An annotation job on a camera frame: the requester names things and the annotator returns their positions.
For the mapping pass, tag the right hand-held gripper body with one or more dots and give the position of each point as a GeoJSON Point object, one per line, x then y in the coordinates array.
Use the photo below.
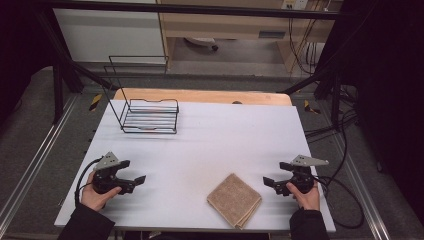
{"type": "Point", "coordinates": [303, 178]}

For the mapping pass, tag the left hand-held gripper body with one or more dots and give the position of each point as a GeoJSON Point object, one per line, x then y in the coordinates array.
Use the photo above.
{"type": "Point", "coordinates": [106, 166]}

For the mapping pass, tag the beige towel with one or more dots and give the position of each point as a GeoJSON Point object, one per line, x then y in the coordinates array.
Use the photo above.
{"type": "Point", "coordinates": [233, 200]}

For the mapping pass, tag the person's right hand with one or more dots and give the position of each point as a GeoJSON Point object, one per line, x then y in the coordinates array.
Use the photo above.
{"type": "Point", "coordinates": [310, 200]}

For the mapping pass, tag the person's left hand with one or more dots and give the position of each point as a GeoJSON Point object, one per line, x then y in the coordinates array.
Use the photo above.
{"type": "Point", "coordinates": [95, 200]}

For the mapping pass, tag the wooden table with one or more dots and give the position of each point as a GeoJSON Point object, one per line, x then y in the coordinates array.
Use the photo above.
{"type": "Point", "coordinates": [200, 96]}

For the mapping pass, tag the white cabinet panel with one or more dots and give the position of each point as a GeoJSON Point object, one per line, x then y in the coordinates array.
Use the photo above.
{"type": "Point", "coordinates": [106, 33]}

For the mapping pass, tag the chair base with castor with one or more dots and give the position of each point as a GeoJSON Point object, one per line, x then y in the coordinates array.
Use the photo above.
{"type": "Point", "coordinates": [201, 41]}

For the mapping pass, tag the light wooden desk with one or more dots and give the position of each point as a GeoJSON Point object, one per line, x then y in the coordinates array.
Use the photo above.
{"type": "Point", "coordinates": [233, 25]}

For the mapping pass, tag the white power strip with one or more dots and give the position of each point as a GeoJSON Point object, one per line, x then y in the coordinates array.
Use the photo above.
{"type": "Point", "coordinates": [295, 4]}

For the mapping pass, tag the aluminium rail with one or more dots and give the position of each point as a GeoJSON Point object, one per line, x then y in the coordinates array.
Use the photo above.
{"type": "Point", "coordinates": [376, 226]}
{"type": "Point", "coordinates": [50, 133]}

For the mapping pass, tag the black metal frame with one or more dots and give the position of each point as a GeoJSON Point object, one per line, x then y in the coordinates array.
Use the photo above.
{"type": "Point", "coordinates": [200, 9]}

